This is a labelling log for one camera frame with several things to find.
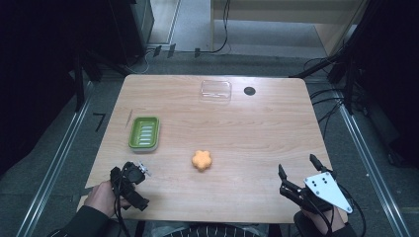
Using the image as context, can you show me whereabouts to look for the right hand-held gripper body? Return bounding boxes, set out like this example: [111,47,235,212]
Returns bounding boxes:
[279,171,354,215]

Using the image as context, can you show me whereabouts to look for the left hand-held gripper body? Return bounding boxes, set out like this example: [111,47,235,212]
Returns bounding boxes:
[110,160,152,212]

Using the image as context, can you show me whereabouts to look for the green soap dish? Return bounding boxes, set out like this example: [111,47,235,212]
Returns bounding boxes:
[127,116,162,153]

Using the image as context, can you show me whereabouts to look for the orange flower-shaped soap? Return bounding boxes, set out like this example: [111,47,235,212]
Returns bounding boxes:
[191,149,213,173]

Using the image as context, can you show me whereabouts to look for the clear plastic container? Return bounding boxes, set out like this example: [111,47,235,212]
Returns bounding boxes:
[200,79,233,104]

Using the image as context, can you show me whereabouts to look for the person's right hand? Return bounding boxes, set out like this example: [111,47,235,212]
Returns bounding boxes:
[301,206,347,235]

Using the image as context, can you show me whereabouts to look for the person's left hand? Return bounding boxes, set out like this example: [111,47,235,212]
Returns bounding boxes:
[83,180,132,218]

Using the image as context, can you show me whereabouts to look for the black metal stand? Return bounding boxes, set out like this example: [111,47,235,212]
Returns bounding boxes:
[72,48,104,114]
[290,0,377,116]

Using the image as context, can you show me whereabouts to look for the dark curtain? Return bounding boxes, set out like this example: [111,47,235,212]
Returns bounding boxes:
[354,0,419,169]
[0,0,112,179]

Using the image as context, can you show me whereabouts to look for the pale wooden furniture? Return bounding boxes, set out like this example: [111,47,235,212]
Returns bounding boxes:
[209,0,371,56]

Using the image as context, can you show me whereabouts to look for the black cabinet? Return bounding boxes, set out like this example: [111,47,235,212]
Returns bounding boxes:
[107,0,156,66]

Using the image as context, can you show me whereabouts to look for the right hand-held gripper cable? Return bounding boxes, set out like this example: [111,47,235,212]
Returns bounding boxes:
[338,184,368,237]

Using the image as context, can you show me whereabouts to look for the hand-held gripper cable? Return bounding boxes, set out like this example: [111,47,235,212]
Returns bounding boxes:
[338,184,368,237]
[113,164,132,237]

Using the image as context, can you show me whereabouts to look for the left hand-held gripper cable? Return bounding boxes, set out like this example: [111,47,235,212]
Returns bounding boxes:
[113,164,132,237]

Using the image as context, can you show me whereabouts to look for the metal floor rail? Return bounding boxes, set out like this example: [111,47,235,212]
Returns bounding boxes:
[15,81,96,237]
[331,88,413,237]

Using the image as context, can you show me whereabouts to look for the black floor cables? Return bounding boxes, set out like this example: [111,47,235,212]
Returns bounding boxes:
[302,57,350,139]

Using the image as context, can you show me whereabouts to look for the white floor cable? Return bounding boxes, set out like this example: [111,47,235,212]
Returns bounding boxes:
[126,48,156,76]

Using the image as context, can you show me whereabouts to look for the black hanging cable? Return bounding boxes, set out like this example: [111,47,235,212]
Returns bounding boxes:
[193,0,232,59]

